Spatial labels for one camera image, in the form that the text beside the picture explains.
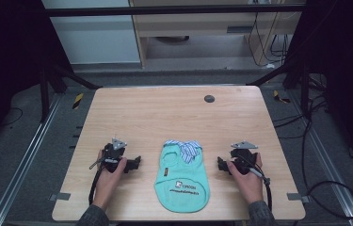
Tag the person's left hand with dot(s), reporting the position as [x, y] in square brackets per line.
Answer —
[108, 183]

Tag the grey metal table bracket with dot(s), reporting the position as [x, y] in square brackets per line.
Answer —
[60, 196]
[297, 197]

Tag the black horizontal frame bar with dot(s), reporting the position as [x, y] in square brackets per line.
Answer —
[171, 10]

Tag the grey round table grommet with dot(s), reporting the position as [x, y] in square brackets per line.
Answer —
[209, 99]

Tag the yellow black hazard tape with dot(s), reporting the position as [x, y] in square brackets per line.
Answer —
[280, 97]
[77, 100]

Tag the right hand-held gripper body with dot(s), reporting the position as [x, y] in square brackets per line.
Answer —
[243, 157]

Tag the aluminium floor rail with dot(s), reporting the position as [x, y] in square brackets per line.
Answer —
[23, 163]
[328, 157]

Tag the mint green pet shirt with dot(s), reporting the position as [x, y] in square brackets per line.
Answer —
[182, 182]

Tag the light wooden desk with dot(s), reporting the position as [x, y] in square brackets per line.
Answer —
[196, 28]

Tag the person's right hand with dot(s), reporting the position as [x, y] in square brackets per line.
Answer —
[248, 185]

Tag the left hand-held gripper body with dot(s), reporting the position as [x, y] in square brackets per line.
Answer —
[113, 153]

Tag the black metal frame stand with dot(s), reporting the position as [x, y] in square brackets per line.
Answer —
[55, 78]
[293, 75]

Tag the white cabinet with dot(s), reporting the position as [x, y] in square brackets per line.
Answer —
[92, 34]

